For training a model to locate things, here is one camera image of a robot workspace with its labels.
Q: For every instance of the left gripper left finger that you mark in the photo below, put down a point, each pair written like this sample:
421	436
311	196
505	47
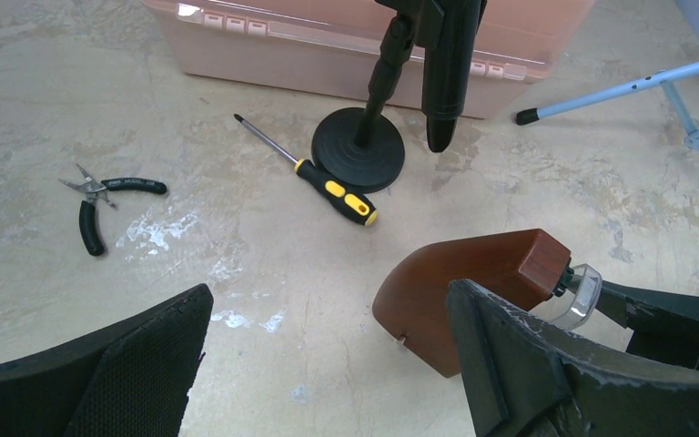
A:
130	378

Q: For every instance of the black handled pliers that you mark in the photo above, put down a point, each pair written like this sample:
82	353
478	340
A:
93	190

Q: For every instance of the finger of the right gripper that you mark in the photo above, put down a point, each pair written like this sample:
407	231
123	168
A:
665	329

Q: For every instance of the pink plastic storage box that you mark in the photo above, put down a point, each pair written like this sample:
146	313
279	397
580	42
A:
330	47

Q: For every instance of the clear plastic metronome cover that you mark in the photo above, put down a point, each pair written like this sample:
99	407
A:
574	298

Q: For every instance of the brown wooden metronome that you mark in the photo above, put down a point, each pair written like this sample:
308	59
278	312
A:
415	301

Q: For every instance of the black yellow screwdriver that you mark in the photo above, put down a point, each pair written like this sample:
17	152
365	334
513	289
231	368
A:
350	203

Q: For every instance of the black round microphone stand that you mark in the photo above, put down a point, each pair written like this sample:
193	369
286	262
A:
359	146

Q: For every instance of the black microphone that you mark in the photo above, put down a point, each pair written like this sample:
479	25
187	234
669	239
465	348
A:
447	68

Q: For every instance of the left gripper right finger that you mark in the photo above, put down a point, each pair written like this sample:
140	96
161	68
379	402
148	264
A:
520	379

